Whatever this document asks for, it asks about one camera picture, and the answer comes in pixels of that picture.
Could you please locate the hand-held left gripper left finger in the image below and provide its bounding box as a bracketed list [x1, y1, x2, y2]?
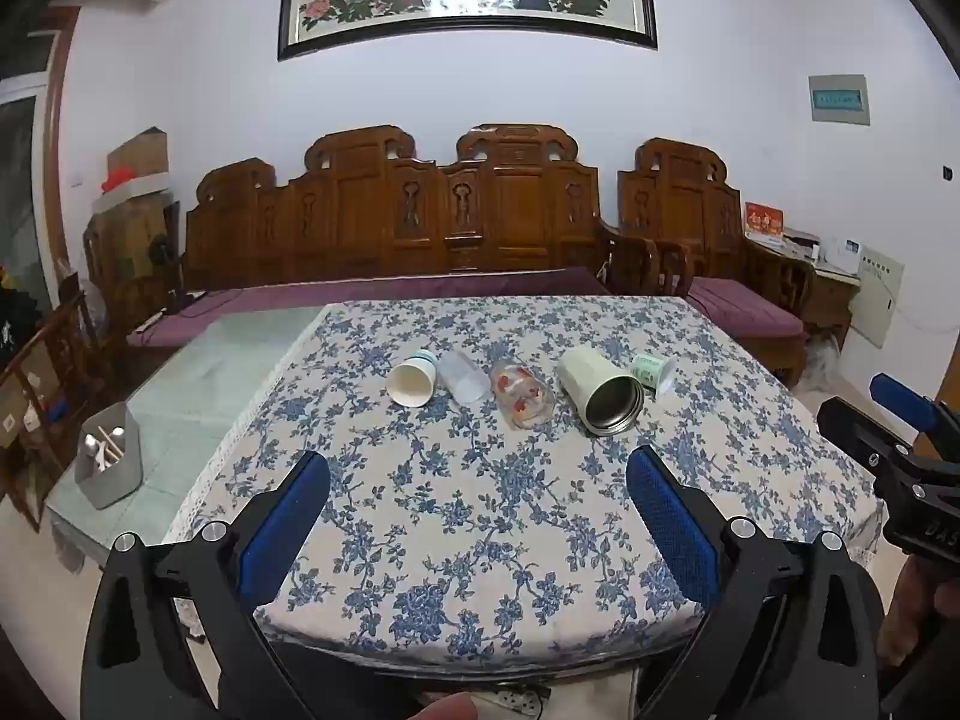
[81, 451, 332, 720]

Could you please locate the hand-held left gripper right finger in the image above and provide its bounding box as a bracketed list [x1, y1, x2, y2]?
[625, 444, 887, 720]

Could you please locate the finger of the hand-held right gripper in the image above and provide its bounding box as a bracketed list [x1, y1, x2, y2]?
[816, 396, 914, 475]
[869, 373, 960, 460]

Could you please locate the cream steel-lined cup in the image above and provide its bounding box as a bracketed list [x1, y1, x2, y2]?
[556, 346, 647, 437]

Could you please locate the small green label cup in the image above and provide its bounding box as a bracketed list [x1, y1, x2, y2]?
[630, 352, 676, 400]

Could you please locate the white paper cup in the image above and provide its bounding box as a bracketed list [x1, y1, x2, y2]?
[386, 350, 440, 410]

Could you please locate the red printed glass cup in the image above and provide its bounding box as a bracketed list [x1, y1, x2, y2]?
[489, 360, 557, 432]

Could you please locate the clear plastic cup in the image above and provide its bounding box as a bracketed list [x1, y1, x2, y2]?
[437, 351, 487, 406]

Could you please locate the person's right hand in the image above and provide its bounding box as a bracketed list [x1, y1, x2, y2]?
[885, 559, 950, 670]

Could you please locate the person's left hand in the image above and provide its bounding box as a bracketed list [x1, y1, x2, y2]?
[409, 693, 482, 720]

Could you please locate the clear plastic bag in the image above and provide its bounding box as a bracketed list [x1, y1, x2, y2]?
[801, 330, 845, 392]

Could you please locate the wooden side table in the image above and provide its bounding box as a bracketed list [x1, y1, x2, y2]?
[748, 236, 863, 352]

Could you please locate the green glass coffee table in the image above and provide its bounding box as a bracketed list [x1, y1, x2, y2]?
[45, 303, 335, 567]

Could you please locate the short purple seat cushion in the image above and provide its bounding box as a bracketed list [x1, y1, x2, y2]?
[685, 275, 808, 343]

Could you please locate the blue floral tablecloth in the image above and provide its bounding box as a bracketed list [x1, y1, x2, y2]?
[161, 295, 890, 673]

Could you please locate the grey plastic holder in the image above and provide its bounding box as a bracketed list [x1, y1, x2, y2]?
[73, 402, 143, 511]

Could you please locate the red gift box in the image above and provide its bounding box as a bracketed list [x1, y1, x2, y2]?
[742, 201, 786, 244]

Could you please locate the white power strip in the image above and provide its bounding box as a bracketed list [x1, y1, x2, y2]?
[471, 682, 550, 718]

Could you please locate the long purple seat cushion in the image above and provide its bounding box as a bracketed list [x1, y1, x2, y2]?
[126, 267, 614, 350]

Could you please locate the wooden side chair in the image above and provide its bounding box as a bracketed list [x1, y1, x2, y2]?
[0, 291, 110, 535]

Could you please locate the carved wooden armchair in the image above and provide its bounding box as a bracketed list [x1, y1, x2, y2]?
[598, 137, 820, 392]

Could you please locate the large brown cabinet box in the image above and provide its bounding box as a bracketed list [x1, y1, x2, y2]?
[81, 193, 182, 301]

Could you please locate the carved wooden sofa bench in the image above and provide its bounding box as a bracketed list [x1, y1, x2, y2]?
[180, 122, 625, 295]

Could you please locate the brown cardboard box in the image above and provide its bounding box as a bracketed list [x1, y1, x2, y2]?
[105, 127, 170, 178]

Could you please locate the beige wall distribution panel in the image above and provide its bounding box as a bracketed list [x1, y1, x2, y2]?
[847, 243, 905, 350]

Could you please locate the black cable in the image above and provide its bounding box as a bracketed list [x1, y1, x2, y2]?
[163, 286, 226, 317]

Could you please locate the grey wall electric box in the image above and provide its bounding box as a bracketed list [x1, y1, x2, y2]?
[808, 73, 872, 127]

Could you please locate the wooden door frame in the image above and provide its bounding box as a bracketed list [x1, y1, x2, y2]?
[39, 6, 82, 275]

